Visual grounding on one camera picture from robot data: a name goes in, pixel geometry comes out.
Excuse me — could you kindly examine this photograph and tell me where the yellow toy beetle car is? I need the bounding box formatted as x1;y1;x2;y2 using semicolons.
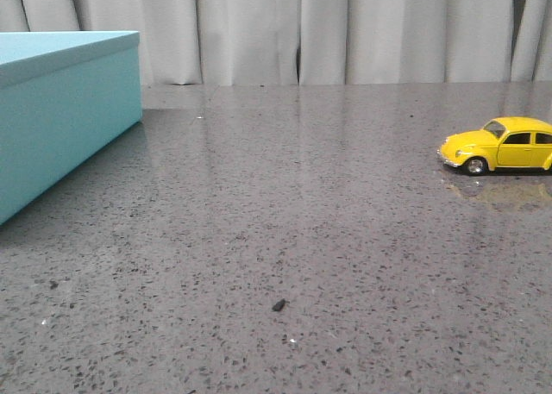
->
438;116;551;176

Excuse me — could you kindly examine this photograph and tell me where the light blue cardboard box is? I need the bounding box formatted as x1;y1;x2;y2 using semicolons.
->
1;31;141;222

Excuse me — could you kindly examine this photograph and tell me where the white pleated curtain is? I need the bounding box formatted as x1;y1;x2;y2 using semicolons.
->
1;0;551;85

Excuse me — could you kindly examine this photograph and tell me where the small black debris piece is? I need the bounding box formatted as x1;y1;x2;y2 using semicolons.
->
272;299;286;312

